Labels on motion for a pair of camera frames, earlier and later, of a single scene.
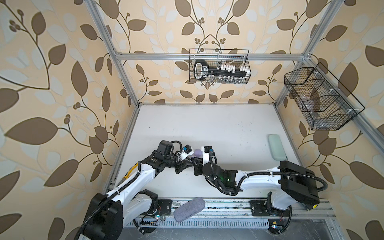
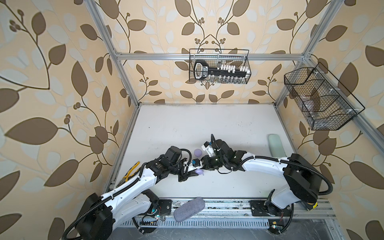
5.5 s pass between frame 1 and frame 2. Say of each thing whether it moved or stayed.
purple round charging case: stayed
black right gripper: moved
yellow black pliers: stayed
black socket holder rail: stayed
